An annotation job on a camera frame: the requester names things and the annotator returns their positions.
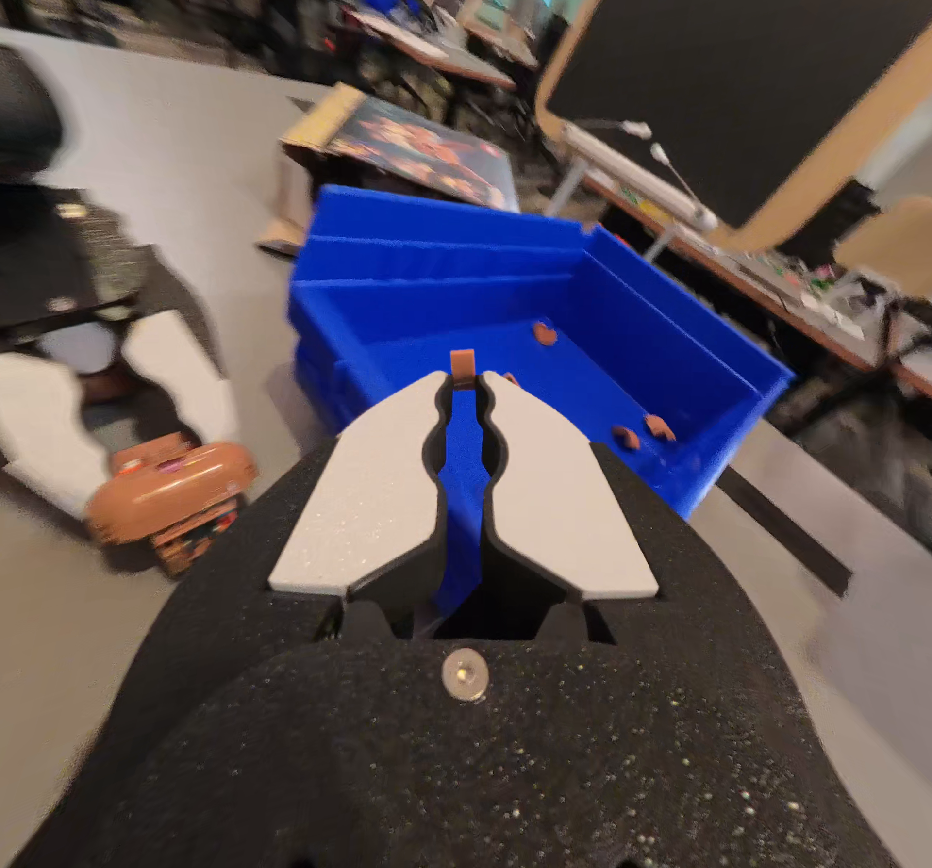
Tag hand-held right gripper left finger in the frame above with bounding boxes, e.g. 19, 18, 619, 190
268, 371, 449, 598

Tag black board with plywood rim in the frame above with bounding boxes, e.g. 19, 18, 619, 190
535, 0, 932, 254

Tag blue plastic bin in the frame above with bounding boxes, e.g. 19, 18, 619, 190
287, 184, 795, 618

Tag colourful toy brick model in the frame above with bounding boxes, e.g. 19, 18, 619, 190
83, 431, 259, 578

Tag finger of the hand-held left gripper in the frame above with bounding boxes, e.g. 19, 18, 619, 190
120, 310, 239, 448
0, 353, 112, 521

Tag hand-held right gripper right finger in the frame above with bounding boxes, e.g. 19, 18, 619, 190
477, 371, 660, 601

